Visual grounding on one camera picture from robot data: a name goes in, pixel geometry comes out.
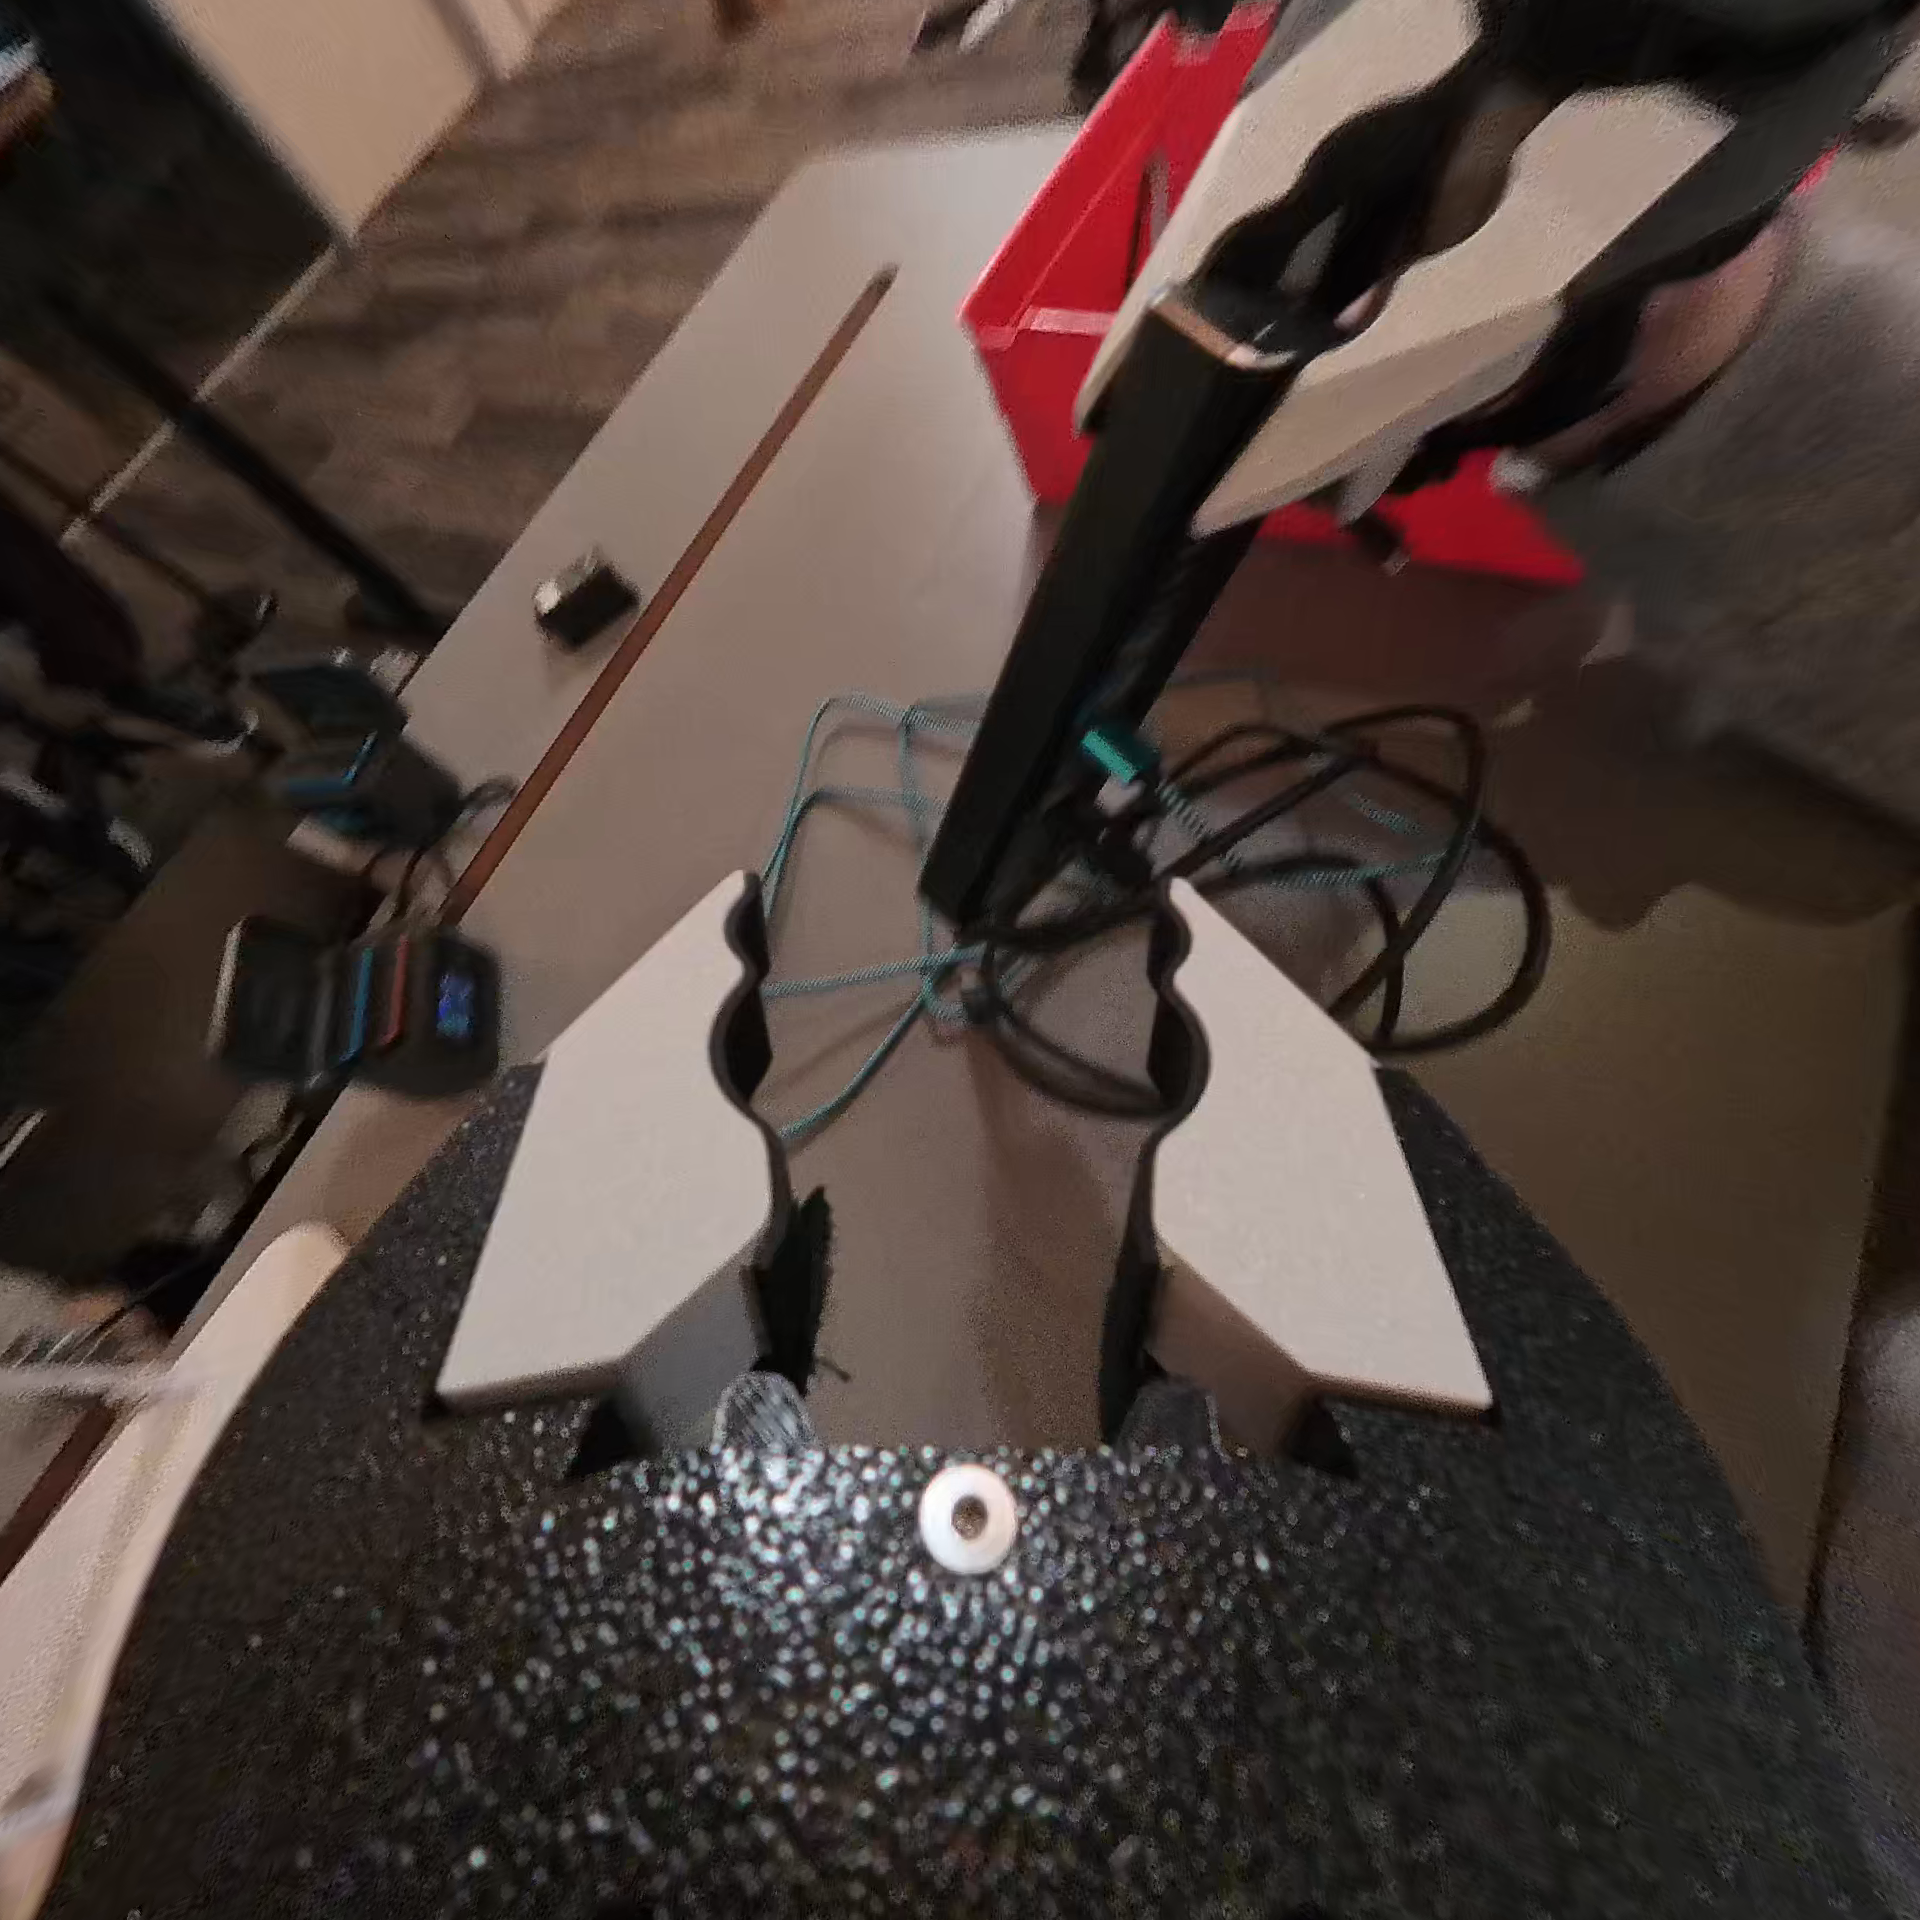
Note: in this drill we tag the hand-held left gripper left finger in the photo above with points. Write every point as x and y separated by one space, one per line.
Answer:
616 1156

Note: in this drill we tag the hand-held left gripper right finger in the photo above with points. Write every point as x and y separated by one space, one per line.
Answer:
1289 1200

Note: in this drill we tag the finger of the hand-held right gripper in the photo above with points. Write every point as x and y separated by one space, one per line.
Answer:
1243 195
1471 331

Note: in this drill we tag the red plastic bin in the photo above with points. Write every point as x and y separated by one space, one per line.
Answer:
1050 300

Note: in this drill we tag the black usb hub bar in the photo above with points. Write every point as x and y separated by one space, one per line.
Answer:
1096 599

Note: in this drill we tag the black charger with display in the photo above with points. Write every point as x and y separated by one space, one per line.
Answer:
360 1004

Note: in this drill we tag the black device with blue trim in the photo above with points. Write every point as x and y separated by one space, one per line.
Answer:
353 750

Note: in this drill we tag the small black box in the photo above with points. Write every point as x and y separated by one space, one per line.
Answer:
585 599

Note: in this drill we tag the white curved object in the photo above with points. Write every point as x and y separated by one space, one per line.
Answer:
136 1500

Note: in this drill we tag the white door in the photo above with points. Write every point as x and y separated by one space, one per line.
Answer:
346 107

